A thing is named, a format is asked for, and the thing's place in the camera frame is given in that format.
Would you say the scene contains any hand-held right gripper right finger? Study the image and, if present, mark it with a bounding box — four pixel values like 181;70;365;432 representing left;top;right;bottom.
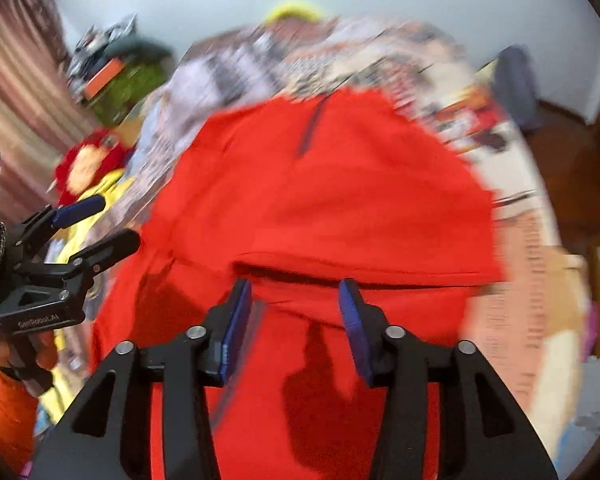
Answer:
338;279;561;480

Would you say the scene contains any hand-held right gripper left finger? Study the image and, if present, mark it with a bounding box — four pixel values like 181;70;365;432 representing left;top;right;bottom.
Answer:
28;279;253;480

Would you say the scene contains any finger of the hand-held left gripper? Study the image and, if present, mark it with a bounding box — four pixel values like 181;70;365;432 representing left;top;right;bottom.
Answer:
10;195;107;261
46;228;142;281

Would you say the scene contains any red garment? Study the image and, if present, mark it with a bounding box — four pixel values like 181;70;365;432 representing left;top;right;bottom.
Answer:
91;87;503;480

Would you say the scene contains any person's left forearm orange sleeve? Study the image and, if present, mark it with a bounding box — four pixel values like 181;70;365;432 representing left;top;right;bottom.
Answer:
0;350;43;471

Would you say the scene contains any person's left hand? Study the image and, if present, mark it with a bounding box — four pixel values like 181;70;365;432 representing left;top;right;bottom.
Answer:
29;332;61;394

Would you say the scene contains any yellow fleece garment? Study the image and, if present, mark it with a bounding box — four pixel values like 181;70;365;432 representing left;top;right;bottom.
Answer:
35;167;136;426

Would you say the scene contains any red plush toy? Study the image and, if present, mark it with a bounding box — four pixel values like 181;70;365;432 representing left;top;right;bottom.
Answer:
50;129;136;206

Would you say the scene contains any grey plaid cloth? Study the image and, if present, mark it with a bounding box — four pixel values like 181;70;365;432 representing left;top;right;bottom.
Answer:
130;85;181;201

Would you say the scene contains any striped brown curtain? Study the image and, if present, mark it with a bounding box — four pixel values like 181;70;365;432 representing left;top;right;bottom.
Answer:
0;0;98;221

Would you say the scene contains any green plush toy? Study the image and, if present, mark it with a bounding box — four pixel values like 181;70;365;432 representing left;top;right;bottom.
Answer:
70;15;176;126

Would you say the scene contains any printed blanket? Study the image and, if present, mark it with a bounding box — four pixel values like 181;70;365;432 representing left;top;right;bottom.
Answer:
100;15;596;441

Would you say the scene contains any yellow cloth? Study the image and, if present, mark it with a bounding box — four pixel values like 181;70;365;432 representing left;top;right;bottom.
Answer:
264;2;331;25

